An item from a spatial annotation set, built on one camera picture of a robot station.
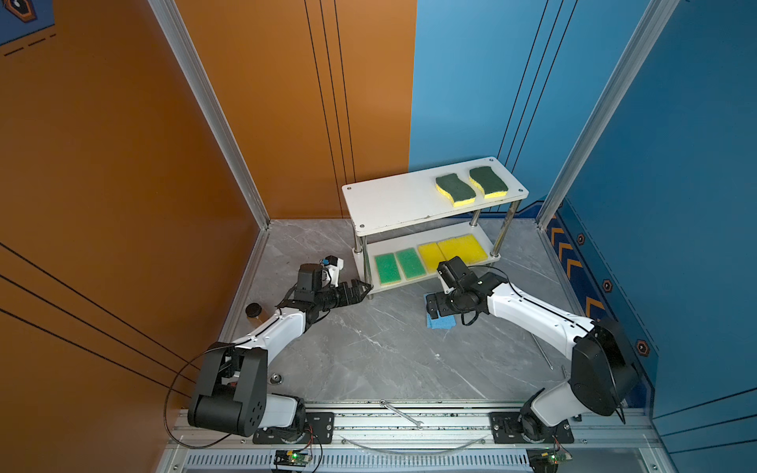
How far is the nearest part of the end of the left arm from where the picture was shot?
71 centimetres

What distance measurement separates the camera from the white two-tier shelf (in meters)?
0.76

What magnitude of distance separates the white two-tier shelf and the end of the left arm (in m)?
0.06
